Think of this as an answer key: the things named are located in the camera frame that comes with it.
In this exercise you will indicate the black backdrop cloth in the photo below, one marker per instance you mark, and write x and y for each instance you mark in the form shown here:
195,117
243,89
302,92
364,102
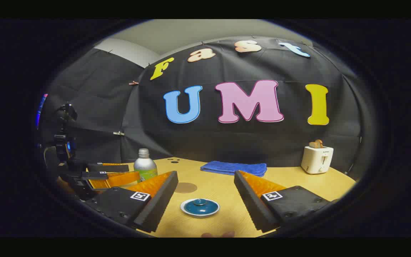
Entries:
227,142

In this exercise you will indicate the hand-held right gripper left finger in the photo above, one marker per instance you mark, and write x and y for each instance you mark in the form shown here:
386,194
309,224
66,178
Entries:
159,207

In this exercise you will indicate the blue folded towel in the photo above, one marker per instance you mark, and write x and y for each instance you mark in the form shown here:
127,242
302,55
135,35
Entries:
234,167

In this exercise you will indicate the silver green water bottle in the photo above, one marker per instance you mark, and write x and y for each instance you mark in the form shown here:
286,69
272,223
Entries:
145,164

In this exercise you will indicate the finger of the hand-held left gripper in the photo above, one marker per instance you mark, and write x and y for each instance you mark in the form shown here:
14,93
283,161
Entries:
116,179
109,168

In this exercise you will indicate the white-rimmed teacup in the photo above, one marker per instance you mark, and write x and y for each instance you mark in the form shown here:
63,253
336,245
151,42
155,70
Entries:
199,216

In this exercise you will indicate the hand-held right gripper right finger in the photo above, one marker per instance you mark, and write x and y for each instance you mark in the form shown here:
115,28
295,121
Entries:
250,203

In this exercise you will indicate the white toaster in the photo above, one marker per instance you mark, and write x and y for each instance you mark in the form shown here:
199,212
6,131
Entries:
316,160

